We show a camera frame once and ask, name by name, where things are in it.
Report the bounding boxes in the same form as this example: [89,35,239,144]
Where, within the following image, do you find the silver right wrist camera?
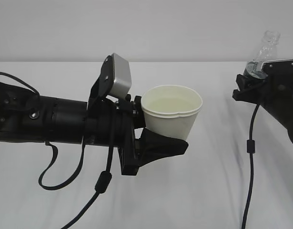
[257,59,293,74]

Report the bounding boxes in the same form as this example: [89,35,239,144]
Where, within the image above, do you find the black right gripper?
[232,68,293,107]

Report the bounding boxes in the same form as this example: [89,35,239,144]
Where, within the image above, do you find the clear water bottle green label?
[243,31,281,80]

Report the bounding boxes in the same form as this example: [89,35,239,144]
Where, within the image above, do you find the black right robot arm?
[232,73,293,144]

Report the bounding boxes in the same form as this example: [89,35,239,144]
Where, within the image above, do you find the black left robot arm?
[0,53,188,176]

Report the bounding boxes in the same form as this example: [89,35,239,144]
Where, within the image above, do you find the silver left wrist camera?
[109,53,132,99]

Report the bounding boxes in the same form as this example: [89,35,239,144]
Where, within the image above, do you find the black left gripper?
[114,94,189,176]

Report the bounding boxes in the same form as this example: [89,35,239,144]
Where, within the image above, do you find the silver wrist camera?
[109,53,132,99]
[257,59,293,74]

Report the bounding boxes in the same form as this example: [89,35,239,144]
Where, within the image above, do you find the black left camera cable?
[0,71,113,229]

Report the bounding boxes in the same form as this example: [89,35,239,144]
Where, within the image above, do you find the white paper cup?
[141,85,203,141]

